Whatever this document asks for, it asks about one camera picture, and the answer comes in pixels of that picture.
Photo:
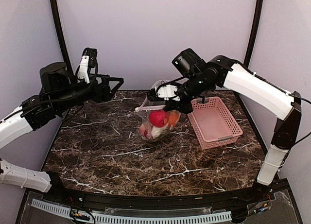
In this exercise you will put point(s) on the black front rail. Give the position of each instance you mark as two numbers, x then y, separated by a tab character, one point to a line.
97	201

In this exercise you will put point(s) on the clear zip top bag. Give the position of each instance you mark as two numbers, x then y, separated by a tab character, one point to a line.
144	110

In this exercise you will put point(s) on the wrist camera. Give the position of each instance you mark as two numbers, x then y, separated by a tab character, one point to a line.
88	61
163	93

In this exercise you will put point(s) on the pink plastic basket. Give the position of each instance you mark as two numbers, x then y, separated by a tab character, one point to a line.
213	123

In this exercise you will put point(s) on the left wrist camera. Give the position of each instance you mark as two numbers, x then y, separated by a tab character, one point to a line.
88	61

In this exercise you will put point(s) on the orange fruit toy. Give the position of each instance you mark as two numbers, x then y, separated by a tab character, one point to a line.
173	119

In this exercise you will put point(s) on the white slotted cable duct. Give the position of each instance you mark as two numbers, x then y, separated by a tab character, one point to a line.
135	216

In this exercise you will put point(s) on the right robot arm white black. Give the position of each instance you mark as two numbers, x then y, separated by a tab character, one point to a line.
222	71

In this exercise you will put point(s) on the wrinkled white radish toy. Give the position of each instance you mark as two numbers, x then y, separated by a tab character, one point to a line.
156	132

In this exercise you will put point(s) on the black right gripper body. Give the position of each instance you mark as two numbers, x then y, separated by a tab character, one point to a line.
187	108

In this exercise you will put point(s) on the yellow peach toy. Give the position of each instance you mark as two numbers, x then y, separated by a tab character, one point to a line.
144	131

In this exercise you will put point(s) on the right black frame post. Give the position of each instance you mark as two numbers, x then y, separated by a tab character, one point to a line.
253	33

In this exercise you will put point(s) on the red tomato toy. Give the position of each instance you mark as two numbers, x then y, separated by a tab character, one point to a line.
159	118

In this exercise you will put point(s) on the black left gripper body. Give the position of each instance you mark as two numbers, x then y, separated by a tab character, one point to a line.
70	96

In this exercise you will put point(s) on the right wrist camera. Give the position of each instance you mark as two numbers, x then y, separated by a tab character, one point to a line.
163	93

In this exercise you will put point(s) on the black frame post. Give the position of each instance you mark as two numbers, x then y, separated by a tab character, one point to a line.
60	34
253	33

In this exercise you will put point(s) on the left black frame post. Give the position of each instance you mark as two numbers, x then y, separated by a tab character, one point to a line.
60	34

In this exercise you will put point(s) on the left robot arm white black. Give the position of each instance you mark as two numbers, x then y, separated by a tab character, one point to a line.
12	129

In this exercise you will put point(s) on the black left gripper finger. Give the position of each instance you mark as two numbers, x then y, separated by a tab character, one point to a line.
104	76
118	83

